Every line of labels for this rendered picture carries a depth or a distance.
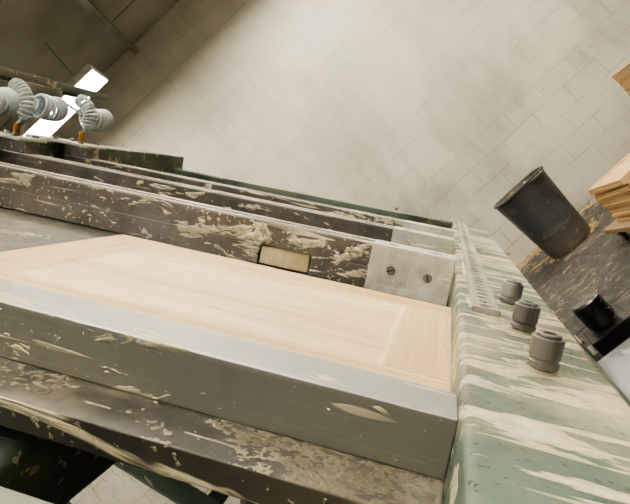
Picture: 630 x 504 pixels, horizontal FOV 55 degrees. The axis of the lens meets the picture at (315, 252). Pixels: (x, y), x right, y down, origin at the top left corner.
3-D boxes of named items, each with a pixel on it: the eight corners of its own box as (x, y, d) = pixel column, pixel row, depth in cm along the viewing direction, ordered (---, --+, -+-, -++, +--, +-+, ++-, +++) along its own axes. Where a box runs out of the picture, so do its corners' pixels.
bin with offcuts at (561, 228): (608, 220, 467) (549, 159, 471) (558, 265, 469) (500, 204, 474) (584, 225, 518) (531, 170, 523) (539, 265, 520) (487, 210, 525)
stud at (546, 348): (560, 378, 45) (569, 340, 45) (526, 370, 46) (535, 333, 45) (554, 369, 48) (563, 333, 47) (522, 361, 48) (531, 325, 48)
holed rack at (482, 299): (499, 316, 64) (501, 311, 64) (471, 310, 65) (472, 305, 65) (465, 224, 224) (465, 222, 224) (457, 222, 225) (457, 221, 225)
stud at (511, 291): (520, 308, 71) (526, 284, 71) (499, 303, 72) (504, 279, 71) (518, 304, 74) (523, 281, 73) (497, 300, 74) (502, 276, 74)
